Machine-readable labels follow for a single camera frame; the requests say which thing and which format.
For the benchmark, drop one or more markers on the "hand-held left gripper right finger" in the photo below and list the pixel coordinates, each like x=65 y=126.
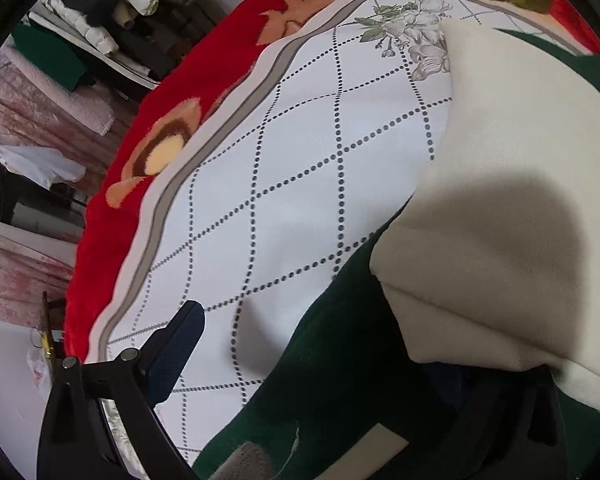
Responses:
x=502 y=420

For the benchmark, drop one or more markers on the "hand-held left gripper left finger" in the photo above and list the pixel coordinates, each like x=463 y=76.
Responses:
x=176 y=352

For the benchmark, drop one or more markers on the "green jacket with cream lining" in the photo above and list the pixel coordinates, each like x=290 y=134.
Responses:
x=505 y=160

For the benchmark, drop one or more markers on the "pile of dark clothes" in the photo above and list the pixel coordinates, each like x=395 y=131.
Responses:
x=165 y=35

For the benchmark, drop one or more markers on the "white dotted diamond print mat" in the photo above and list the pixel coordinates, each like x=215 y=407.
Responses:
x=305 y=160

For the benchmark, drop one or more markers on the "white plastic bag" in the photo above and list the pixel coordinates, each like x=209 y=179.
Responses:
x=35 y=162

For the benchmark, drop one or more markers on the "red floral plush blanket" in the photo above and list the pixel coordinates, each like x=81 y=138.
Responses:
x=190 y=75

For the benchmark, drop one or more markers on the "pink fluffy blanket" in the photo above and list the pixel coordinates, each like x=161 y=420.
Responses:
x=35 y=110

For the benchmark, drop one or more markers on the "dark green cloth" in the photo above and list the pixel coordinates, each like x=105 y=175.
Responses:
x=50 y=57

